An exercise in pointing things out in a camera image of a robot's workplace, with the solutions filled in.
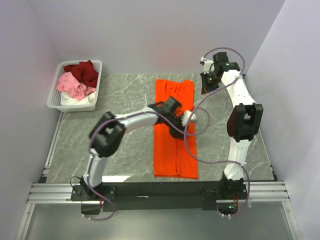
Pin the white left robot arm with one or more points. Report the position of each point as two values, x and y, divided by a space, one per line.
106 136

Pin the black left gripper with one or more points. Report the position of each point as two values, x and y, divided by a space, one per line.
176 134

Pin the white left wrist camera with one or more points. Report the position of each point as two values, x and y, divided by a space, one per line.
187 116

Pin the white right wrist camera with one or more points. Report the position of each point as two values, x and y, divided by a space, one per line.
208 65

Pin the dark red t shirt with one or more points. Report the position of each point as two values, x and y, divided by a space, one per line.
84 72

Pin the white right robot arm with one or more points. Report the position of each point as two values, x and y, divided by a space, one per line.
243 123

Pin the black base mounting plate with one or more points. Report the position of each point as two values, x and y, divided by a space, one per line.
203 195

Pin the white plastic basket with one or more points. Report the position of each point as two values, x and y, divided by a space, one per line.
54 97

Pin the aluminium rail frame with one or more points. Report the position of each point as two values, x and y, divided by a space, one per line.
269 214

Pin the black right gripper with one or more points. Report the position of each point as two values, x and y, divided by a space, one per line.
205 88

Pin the pink t shirt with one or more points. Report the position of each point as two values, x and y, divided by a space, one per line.
69 84

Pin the orange t shirt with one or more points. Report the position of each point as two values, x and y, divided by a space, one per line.
170 156

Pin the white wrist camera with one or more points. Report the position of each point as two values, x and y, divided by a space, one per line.
187 116
208 65

